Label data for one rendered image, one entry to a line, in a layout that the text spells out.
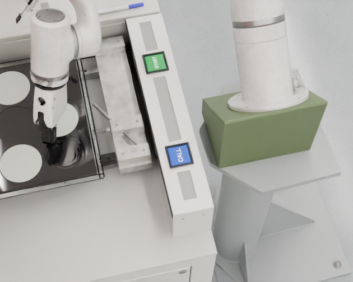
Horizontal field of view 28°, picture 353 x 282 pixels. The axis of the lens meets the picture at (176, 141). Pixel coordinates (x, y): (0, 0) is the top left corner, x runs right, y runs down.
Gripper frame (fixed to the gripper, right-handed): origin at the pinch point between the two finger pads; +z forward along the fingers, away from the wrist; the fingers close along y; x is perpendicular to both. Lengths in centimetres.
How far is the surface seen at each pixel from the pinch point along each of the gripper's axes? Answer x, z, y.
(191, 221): -38.4, 6.9, -9.4
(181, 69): -10, 47, 117
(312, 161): -63, 3, 18
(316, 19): -58, 30, 154
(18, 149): 6.2, 4.1, -3.7
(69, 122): -3.1, -0.4, 5.7
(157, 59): -19.6, -14.5, 20.7
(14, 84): 14.0, -3.1, 11.5
